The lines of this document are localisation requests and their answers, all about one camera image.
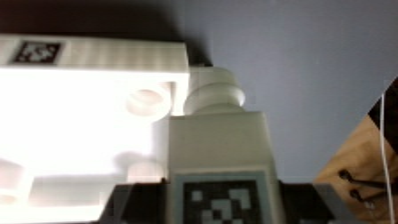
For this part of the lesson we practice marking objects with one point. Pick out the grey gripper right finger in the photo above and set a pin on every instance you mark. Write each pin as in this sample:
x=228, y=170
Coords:
x=305, y=201

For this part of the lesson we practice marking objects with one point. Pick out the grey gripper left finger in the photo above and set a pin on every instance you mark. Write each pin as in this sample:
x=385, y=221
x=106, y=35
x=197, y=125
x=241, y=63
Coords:
x=136, y=205

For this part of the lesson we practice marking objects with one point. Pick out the white table leg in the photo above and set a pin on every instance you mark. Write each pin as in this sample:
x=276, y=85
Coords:
x=223, y=180

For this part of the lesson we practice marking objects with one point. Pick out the white square table top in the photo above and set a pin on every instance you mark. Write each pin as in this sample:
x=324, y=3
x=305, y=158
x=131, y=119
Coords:
x=90, y=89

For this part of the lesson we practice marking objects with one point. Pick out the wooden board with cables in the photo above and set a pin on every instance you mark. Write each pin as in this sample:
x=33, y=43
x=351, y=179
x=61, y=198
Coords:
x=362, y=169

